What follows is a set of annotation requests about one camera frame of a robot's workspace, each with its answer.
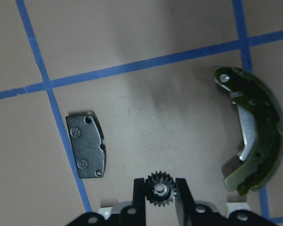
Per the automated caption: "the black brake pad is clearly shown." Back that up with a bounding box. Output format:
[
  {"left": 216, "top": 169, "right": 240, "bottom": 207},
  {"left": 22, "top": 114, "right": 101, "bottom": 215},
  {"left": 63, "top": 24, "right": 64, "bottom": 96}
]
[{"left": 66, "top": 113, "right": 106, "bottom": 179}]

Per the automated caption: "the white curved plastic bracket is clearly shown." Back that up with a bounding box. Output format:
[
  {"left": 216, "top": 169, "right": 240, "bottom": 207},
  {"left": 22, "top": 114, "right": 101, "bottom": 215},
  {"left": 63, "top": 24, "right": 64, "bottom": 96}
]
[{"left": 98, "top": 201, "right": 250, "bottom": 219}]

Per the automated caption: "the black bearing gear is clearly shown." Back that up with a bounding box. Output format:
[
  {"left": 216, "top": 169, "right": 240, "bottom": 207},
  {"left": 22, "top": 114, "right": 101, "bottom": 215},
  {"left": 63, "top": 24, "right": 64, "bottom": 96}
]
[{"left": 145, "top": 171, "right": 177, "bottom": 207}]

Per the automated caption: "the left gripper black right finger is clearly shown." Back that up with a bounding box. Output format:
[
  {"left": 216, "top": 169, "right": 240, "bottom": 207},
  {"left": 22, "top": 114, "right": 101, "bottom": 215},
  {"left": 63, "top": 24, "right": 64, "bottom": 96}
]
[{"left": 175, "top": 178, "right": 195, "bottom": 226}]

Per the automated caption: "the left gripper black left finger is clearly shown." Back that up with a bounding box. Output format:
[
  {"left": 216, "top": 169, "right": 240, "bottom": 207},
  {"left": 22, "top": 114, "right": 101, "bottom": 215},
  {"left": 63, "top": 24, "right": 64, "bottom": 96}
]
[{"left": 133, "top": 178, "right": 146, "bottom": 226}]

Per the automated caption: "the dark brake shoe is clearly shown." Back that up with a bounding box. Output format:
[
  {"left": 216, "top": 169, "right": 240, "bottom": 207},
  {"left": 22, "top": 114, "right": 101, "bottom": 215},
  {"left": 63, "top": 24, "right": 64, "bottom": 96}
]
[{"left": 215, "top": 66, "right": 283, "bottom": 197}]

